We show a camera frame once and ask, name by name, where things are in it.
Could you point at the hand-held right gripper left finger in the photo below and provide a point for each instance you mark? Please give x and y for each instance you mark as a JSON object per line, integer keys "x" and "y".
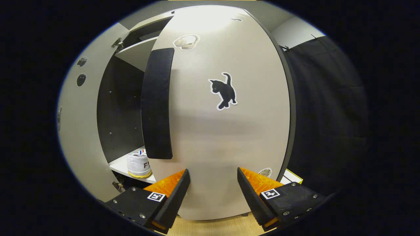
{"x": 175, "y": 200}

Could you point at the small yellow white box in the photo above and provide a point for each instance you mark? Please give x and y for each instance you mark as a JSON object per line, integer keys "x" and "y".
{"x": 292, "y": 177}

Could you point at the white shoe cabinet door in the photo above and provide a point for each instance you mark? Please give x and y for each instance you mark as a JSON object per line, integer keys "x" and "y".
{"x": 85, "y": 131}
{"x": 213, "y": 137}

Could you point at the white striped canvas shoe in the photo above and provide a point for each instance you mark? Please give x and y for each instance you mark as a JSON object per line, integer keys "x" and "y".
{"x": 137, "y": 164}

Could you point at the black backdrop cloth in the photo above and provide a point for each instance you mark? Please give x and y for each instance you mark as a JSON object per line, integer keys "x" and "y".
{"x": 328, "y": 114}

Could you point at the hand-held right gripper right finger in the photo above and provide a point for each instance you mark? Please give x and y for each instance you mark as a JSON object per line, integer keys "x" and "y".
{"x": 251, "y": 200}

